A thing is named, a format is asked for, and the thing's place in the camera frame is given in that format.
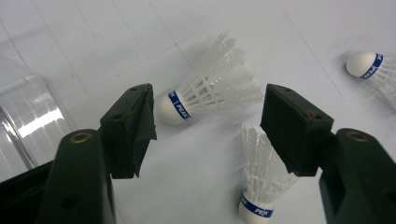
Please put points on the clear plastic tray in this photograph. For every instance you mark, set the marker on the clear plastic tray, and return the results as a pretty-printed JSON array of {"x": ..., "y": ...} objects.
[{"x": 34, "y": 118}]

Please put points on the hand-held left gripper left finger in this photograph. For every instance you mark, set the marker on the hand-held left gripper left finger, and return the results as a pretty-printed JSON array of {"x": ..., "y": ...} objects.
[{"x": 127, "y": 133}]

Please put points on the white table cover sheet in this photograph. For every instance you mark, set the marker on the white table cover sheet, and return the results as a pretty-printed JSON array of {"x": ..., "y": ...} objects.
[{"x": 124, "y": 37}]

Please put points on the white feather shuttlecock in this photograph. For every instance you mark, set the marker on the white feather shuttlecock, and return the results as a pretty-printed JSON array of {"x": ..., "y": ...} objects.
[
  {"x": 362, "y": 63},
  {"x": 199, "y": 93},
  {"x": 258, "y": 186}
]

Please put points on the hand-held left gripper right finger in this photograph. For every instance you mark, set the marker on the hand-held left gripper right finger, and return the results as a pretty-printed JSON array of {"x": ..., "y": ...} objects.
[{"x": 295, "y": 130}]

